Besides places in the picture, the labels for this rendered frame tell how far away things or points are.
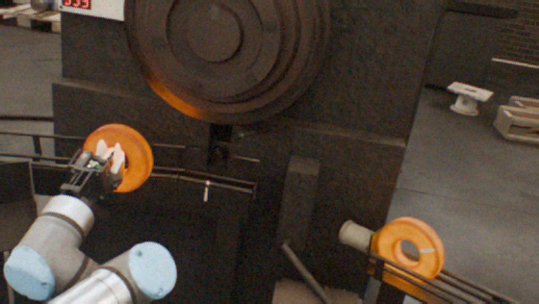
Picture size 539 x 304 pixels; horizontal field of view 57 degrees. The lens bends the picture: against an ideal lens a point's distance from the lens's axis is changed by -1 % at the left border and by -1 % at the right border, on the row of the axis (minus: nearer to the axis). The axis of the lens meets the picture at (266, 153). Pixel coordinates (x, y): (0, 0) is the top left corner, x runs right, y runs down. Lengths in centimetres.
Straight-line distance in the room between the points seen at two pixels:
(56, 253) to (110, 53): 68
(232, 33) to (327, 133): 40
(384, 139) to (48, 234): 83
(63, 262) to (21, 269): 6
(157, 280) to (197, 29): 52
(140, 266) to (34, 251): 19
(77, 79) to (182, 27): 49
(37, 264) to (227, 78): 53
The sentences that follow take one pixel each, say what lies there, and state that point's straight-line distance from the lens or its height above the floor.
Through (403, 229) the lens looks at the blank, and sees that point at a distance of 119.
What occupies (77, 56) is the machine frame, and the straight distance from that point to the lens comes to 149.
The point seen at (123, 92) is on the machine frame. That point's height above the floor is 87.
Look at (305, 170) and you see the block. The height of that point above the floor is 80.
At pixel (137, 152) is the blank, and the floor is 86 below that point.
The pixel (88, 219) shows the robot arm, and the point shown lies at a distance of 98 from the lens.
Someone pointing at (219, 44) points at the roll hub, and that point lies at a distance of 108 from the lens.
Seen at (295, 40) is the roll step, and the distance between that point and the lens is 111.
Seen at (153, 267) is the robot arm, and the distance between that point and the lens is 83.
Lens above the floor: 135
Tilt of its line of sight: 25 degrees down
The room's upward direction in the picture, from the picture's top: 9 degrees clockwise
